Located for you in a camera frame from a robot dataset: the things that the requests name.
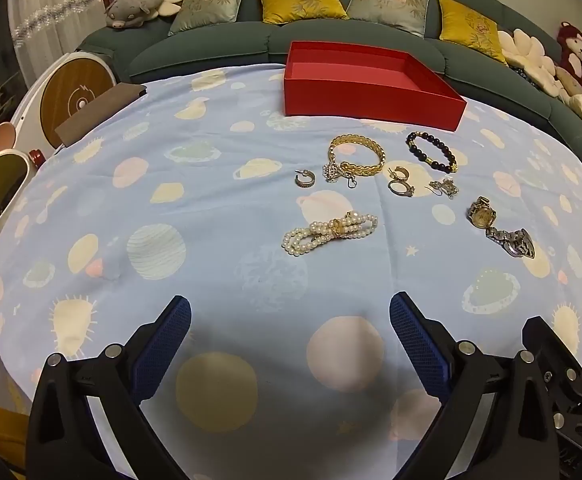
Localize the silver wristwatch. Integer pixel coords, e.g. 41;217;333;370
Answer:
485;226;535;259

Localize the gold wristwatch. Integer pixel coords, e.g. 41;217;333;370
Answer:
467;196;497;230

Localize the silver infinity pendant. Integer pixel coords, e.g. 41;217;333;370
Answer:
427;178;459;200

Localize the gold hoop earring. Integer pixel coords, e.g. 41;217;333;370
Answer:
294;169;316;188
387;166;409;181

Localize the black bead bracelet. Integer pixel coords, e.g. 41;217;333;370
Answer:
404;129;460;175

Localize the gold chain bracelet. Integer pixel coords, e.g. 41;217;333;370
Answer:
325;133;388;179

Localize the white pearl bracelet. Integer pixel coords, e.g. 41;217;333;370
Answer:
280;210;379;258

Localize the silver crystal charm pendant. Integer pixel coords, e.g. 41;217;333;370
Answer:
323;162;357;188

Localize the red jewelry tray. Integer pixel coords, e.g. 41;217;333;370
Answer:
283;40;467;131

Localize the beige small pillow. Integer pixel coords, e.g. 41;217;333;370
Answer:
556;66;582;96

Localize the blue planet-print tablecloth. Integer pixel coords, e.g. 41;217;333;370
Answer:
0;65;582;479

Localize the red plush monkey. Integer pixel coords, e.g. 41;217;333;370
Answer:
557;21;582;87

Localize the mouse-ear round mirror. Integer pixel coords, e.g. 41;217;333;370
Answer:
0;122;46;232

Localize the white flower cushion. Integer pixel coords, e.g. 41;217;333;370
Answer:
497;28;564;98

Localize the yellow floral cushion right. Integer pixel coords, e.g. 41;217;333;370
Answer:
439;0;507;65

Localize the round wood-faced white appliance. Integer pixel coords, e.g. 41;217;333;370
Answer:
11;51;116;157

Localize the brown cloth pouch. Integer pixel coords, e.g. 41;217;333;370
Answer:
56;82;147;148

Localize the grey floral cushion right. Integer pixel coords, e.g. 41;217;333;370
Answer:
346;0;430;38

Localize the grey floral cushion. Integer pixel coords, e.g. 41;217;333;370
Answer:
346;0;430;38
167;0;242;37

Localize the dark green sectional sofa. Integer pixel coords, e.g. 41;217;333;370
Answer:
77;0;582;172

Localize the white sheer curtain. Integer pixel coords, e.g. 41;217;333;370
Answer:
8;0;105;87

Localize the grey plush pig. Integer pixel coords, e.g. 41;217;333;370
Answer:
105;0;164;29

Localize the grey floral cushion left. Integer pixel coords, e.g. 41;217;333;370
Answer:
167;0;242;37

